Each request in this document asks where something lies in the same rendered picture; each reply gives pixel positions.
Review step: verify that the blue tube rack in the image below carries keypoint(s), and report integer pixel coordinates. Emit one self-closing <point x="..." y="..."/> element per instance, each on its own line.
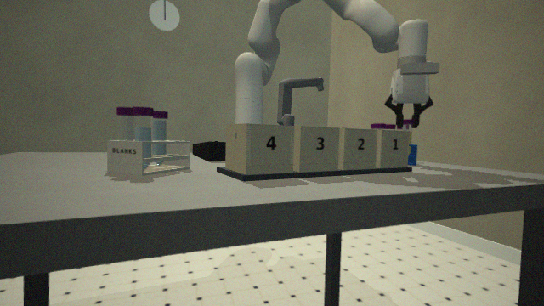
<point x="412" y="158"/>

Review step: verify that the beige bucket adapter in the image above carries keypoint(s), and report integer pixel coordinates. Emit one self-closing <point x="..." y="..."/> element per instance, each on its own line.
<point x="316" y="149"/>
<point x="259" y="148"/>
<point x="357" y="149"/>
<point x="392" y="148"/>

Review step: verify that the cream tube rack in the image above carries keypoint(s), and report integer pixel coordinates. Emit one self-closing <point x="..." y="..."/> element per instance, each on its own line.
<point x="127" y="157"/>

